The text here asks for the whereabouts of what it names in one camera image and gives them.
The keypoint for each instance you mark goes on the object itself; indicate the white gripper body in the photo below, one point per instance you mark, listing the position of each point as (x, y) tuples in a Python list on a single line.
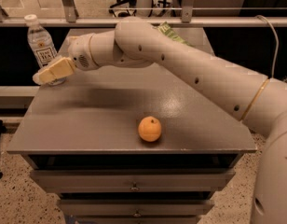
[(79, 52)]

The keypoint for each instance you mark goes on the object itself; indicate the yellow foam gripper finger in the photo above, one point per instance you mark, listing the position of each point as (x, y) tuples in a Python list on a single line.
[(58, 68)]

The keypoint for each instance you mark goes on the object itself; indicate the clear plastic water bottle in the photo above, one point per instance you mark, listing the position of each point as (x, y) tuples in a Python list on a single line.
[(40, 41)]

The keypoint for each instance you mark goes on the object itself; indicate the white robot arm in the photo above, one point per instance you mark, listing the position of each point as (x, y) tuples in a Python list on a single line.
[(258, 101)]

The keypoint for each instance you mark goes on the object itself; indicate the green jalapeno chip bag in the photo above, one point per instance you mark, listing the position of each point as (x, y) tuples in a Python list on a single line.
[(165, 29)]

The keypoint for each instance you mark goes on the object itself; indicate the black office chair base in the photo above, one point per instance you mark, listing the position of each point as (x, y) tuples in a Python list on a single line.
[(141, 8)]

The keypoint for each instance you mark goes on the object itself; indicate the grey drawer cabinet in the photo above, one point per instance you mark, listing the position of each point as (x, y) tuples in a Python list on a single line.
[(90, 123)]

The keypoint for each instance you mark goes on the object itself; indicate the orange fruit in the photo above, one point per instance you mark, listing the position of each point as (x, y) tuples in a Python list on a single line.
[(150, 129)]

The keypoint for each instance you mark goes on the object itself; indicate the upper grey drawer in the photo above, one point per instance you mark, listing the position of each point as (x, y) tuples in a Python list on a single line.
[(131, 181)]

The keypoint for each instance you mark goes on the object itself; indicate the grey drawer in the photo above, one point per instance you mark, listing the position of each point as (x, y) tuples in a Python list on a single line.
[(135, 208), (131, 181)]

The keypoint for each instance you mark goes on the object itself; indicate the lower grey drawer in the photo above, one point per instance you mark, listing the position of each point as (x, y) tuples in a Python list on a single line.
[(135, 208)]

